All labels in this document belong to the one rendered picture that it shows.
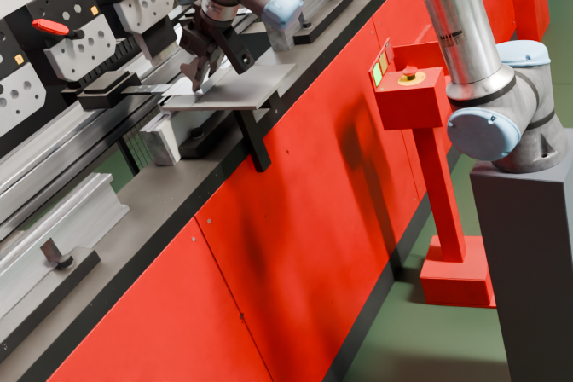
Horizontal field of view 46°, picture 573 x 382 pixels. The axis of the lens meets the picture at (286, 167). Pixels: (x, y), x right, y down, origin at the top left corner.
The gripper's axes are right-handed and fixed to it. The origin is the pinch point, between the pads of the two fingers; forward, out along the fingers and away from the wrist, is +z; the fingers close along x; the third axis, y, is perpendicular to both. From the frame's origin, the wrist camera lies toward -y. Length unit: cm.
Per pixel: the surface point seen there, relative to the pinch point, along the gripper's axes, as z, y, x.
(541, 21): 59, -73, -222
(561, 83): 54, -92, -173
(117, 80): 15.6, 21.7, 1.3
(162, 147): 10.3, -0.8, 14.5
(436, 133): 11, -52, -43
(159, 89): 8.9, 10.0, 1.8
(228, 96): -6.0, -8.1, 5.5
